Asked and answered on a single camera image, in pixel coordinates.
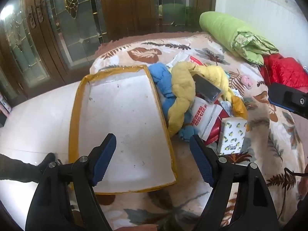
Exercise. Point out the wooden wardrobe glass doors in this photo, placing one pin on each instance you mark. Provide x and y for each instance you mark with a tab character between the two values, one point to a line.
115	4

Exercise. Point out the small pink toy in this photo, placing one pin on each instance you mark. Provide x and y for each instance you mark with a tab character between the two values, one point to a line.
246	81

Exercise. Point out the blue cloth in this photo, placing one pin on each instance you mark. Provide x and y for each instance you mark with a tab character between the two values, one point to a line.
161	77

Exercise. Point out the green rolled quilt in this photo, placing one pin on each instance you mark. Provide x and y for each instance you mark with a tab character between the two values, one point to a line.
221	28

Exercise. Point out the dark red packet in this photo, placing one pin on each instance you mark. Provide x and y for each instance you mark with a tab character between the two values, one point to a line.
223	115

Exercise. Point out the white flat packet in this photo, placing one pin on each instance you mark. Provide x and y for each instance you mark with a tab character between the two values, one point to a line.
179	59

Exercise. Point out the person's leg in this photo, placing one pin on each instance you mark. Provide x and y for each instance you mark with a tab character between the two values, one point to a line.
19	170

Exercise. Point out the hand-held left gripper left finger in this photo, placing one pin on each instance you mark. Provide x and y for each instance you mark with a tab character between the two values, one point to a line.
104	160

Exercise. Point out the red and white packet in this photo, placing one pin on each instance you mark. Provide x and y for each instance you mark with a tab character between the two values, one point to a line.
198	60

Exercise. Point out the red jacket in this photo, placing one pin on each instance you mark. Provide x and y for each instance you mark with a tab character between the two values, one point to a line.
284	69

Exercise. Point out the leaf printed blanket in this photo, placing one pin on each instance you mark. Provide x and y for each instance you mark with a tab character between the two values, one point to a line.
264	149

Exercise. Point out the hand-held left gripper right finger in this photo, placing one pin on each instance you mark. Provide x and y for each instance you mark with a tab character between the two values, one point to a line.
201	164

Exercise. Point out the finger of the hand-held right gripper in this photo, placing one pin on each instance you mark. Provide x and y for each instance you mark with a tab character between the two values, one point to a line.
288	96

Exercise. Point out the yellow cloth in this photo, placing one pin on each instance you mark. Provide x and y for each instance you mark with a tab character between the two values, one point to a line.
180	89

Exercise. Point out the white pouch red writing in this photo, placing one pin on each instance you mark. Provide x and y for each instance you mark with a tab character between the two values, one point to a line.
204	118

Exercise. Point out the dark shiny packet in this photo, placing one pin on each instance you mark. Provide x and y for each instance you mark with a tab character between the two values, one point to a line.
207	89

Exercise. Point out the lemon print tissue pack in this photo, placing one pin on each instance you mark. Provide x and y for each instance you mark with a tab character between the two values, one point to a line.
231	134

